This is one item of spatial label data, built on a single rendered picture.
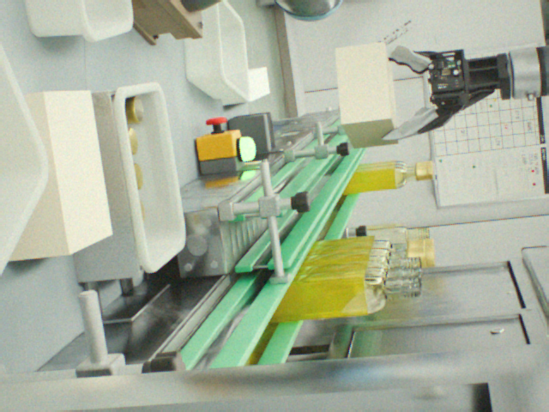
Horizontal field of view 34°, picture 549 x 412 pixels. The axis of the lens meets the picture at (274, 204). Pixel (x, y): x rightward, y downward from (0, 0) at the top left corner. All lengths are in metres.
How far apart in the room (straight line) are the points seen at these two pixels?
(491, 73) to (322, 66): 5.85
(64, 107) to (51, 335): 0.26
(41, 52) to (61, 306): 0.30
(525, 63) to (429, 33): 5.78
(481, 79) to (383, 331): 0.45
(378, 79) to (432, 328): 0.43
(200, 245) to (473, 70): 0.48
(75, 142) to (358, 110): 0.54
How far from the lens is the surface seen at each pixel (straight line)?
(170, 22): 1.40
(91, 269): 1.09
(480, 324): 1.51
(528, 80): 1.38
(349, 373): 0.34
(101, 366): 0.60
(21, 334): 0.96
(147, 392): 0.35
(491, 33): 7.17
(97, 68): 1.24
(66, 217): 0.90
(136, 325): 1.07
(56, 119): 0.91
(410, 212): 7.29
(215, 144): 1.63
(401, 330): 1.52
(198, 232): 1.24
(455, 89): 1.36
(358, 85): 1.36
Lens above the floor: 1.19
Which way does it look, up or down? 11 degrees down
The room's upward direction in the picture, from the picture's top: 84 degrees clockwise
